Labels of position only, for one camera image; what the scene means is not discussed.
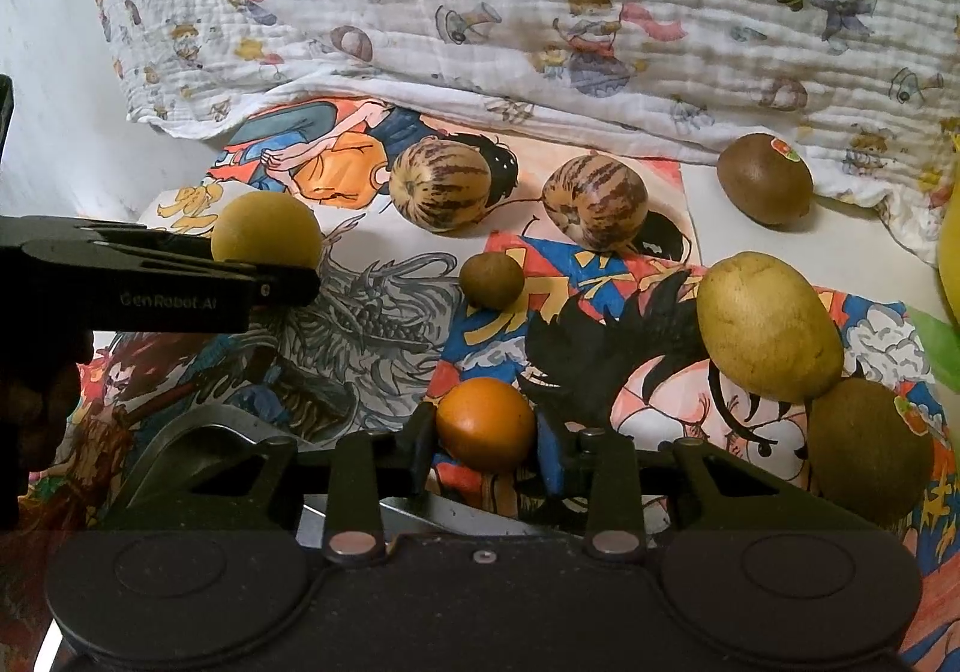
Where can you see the black haired character poster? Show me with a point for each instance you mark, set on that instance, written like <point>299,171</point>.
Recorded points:
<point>637,372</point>

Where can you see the metal tray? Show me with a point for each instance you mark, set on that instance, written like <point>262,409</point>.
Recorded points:
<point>217,428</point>

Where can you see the white cartoon printed blanket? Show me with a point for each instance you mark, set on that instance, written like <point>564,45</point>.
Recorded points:
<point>525,4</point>

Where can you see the green paper sheet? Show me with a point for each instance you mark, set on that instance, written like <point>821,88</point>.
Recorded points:
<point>937,342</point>

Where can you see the orange figure anime poster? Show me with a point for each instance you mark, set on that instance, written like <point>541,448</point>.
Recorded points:
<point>330,154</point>

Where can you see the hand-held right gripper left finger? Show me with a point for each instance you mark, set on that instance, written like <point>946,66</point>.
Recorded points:
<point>422,451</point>

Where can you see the red printed poster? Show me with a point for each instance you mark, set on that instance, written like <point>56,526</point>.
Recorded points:
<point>112,402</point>

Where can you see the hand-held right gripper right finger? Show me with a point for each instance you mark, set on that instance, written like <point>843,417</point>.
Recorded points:
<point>553,454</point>

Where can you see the brown kiwi with sticker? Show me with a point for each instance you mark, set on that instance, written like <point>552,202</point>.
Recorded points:
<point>763,181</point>
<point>870,454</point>

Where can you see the orange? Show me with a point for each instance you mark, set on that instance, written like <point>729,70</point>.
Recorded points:
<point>486,424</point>

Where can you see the striped pepino melon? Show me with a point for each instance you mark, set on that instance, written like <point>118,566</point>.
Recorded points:
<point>592,203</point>
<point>439,184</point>

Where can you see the person's left hand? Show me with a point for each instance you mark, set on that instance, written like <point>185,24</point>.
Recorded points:
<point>45,409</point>

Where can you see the yellow plastic bowl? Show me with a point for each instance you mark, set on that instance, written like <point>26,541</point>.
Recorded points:
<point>951,252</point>

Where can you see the large yellow-green mango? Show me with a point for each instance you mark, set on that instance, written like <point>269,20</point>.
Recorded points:
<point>769,327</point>

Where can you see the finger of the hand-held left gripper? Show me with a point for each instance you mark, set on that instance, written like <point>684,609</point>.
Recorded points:
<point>285,286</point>
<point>150,238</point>

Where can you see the round yellow pear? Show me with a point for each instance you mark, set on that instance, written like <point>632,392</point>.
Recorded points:
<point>266,226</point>

